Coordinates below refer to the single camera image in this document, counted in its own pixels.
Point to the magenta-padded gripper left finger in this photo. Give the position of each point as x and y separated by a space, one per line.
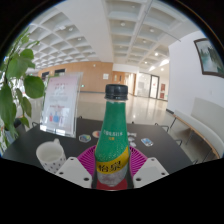
73 171

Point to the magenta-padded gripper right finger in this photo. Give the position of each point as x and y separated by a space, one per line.
150 171

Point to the green plastic drink bottle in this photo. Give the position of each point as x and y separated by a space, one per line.
111 133

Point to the white dotted cup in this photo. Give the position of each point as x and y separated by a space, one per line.
50 156

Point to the blue rectangular sticker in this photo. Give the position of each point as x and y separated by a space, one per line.
147 142

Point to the small white sticker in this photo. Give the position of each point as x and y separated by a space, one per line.
132 143
132 134

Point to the green hexagonal sticker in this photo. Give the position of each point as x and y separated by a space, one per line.
85 138

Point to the black metal chair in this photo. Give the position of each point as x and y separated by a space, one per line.
180 141
35 123
163 126

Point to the round colourful sticker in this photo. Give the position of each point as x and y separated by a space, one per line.
95 134

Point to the clear acrylic sign stand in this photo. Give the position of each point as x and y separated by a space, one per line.
61 103

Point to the long white bench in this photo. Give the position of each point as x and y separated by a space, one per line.
206 126

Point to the potted green leafy plant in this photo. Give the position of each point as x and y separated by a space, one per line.
16 66

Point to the framed landscape picture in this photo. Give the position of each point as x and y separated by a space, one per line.
211 58

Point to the ceiling lights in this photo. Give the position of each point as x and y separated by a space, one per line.
122 24

